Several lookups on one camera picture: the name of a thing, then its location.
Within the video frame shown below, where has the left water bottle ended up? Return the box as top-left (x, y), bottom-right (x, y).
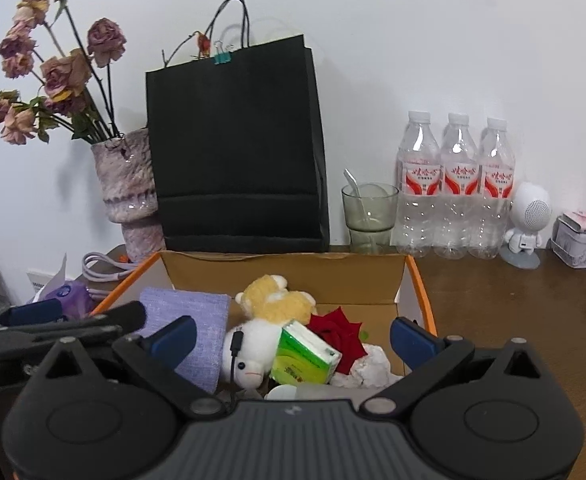
top-left (396, 110), bottom-right (442, 258)

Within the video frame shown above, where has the green tissue packet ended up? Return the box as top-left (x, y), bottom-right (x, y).
top-left (270, 320), bottom-right (342, 386)

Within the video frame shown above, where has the white plastic spoon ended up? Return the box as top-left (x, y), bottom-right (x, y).
top-left (343, 168), bottom-right (370, 224)

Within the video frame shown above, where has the middle water bottle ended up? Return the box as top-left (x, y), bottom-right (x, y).
top-left (434, 113), bottom-right (479, 260)

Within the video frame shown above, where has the grey glass cup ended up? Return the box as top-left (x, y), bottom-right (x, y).
top-left (342, 182), bottom-right (399, 255)

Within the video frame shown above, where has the right water bottle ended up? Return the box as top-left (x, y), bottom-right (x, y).
top-left (470, 117), bottom-right (515, 259)

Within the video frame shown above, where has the white robot figurine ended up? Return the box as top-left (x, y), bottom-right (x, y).
top-left (499, 182), bottom-right (552, 270)

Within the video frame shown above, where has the red artificial rose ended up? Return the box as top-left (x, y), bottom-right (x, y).
top-left (307, 307), bottom-right (368, 375)

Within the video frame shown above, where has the yellow white plush toy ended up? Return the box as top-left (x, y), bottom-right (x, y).
top-left (220, 274), bottom-right (317, 390)

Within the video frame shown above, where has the teal binder clip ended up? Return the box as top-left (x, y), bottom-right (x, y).
top-left (214, 41), bottom-right (231, 65)

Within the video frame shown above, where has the crumpled white paper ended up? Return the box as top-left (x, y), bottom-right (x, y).
top-left (330, 344), bottom-right (403, 389)

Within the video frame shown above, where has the water bottle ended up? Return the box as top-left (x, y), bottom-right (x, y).
top-left (434, 113), bottom-right (479, 260)
top-left (470, 117), bottom-right (515, 259)
top-left (396, 110), bottom-right (442, 258)

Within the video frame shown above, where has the small white tin box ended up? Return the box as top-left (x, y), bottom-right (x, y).
top-left (551, 211), bottom-right (586, 270)

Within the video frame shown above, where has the purple ceramic vase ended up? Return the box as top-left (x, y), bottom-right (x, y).
top-left (92, 128), bottom-right (165, 263)

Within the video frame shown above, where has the black paper bag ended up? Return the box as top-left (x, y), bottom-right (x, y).
top-left (146, 14), bottom-right (330, 254)

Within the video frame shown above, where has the dried pink rose bouquet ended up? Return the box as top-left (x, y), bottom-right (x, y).
top-left (0, 0), bottom-right (127, 145)

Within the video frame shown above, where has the purple knitted cloth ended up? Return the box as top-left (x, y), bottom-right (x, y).
top-left (139, 287), bottom-right (230, 393)

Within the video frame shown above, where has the orange cardboard box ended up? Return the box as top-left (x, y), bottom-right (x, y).
top-left (94, 250), bottom-right (437, 375)

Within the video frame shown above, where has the purple tissue pack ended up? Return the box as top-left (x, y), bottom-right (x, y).
top-left (32, 256), bottom-right (94, 320)

